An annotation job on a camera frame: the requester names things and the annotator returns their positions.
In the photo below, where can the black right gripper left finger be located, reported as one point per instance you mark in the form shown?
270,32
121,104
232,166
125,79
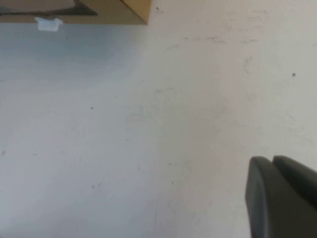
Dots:
280,203

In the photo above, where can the brown cardboard drawer with window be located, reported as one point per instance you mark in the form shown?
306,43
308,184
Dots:
119,12

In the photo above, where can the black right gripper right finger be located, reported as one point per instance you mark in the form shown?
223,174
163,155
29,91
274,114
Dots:
297,167

